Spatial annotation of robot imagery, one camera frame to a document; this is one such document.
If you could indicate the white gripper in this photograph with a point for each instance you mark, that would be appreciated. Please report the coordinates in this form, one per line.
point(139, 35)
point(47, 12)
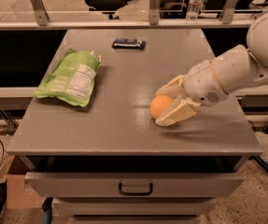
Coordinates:
point(203, 84)

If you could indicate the orange fruit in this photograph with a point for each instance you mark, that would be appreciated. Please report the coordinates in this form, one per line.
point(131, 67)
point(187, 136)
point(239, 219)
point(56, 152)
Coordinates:
point(159, 104)

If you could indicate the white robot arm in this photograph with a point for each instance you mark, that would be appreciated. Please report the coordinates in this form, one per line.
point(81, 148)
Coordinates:
point(245, 66)

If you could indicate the dark blue snack bar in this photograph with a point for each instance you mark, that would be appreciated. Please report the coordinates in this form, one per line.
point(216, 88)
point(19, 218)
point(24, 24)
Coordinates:
point(125, 43)

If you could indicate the clear plastic water bottle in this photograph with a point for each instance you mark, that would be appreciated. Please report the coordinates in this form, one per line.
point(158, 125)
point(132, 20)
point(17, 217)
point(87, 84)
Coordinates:
point(193, 9)

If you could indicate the green snack bag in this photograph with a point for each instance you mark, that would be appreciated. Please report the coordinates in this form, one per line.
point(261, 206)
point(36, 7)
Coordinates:
point(72, 80)

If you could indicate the open top drawer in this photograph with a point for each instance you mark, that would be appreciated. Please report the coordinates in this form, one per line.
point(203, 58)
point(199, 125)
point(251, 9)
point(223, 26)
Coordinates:
point(106, 185)

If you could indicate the cardboard box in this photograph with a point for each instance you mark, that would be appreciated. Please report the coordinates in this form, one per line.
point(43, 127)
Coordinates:
point(19, 194)

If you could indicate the black drawer handle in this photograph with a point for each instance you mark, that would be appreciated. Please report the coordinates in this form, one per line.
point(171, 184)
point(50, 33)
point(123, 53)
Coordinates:
point(135, 190)

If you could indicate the metal railing frame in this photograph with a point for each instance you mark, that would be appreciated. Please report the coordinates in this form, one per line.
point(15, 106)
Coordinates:
point(75, 14)

